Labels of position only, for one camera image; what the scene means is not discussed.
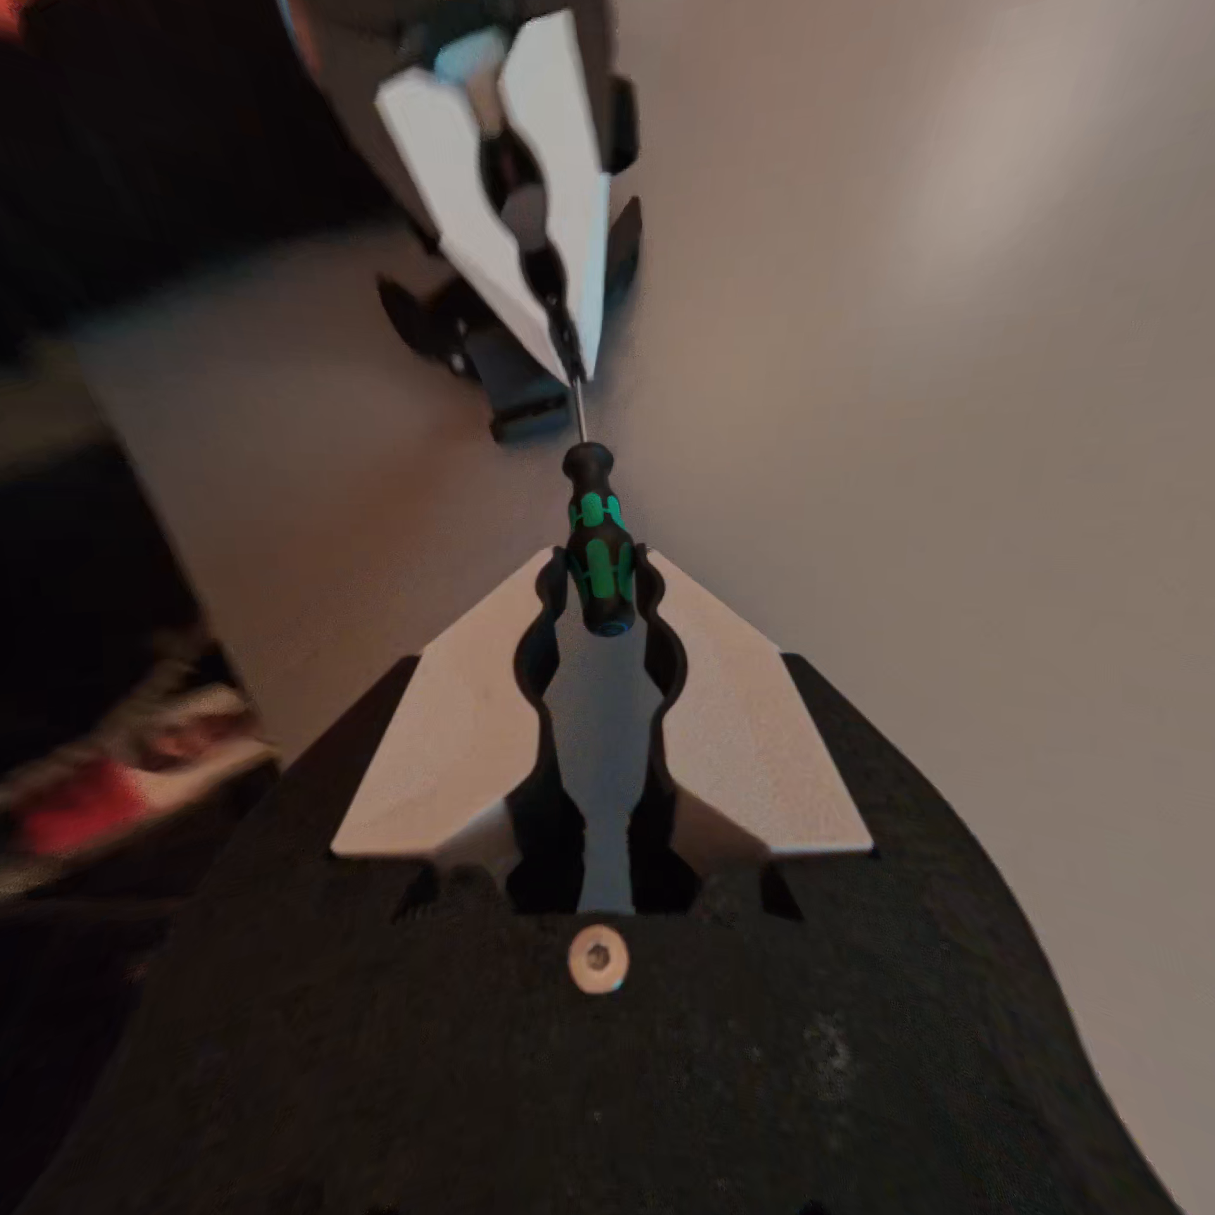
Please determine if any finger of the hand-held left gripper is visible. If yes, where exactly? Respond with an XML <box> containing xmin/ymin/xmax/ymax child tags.
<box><xmin>496</xmin><ymin>7</ymin><xmax>614</xmax><ymax>383</ymax></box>
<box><xmin>373</xmin><ymin>68</ymin><xmax>582</xmax><ymax>383</ymax></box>

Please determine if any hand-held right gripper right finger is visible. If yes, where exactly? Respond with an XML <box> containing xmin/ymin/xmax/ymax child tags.
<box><xmin>627</xmin><ymin>544</ymin><xmax>874</xmax><ymax>861</ymax></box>

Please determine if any white desk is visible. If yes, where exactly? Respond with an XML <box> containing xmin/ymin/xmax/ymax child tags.
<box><xmin>70</xmin><ymin>0</ymin><xmax>1215</xmax><ymax>1215</ymax></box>

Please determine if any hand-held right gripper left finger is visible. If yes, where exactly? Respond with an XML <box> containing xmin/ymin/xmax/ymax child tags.
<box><xmin>329</xmin><ymin>545</ymin><xmax>572</xmax><ymax>898</ymax></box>

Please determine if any person's red white shoe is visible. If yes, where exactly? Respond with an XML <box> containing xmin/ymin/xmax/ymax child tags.
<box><xmin>0</xmin><ymin>655</ymin><xmax>279</xmax><ymax>888</ymax></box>

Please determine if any green black handle screwdriver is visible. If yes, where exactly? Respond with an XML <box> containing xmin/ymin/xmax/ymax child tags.
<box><xmin>559</xmin><ymin>364</ymin><xmax>639</xmax><ymax>639</ymax></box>

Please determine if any black plastic bracket part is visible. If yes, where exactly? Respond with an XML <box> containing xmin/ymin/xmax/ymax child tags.
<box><xmin>375</xmin><ymin>74</ymin><xmax>647</xmax><ymax>447</ymax></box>

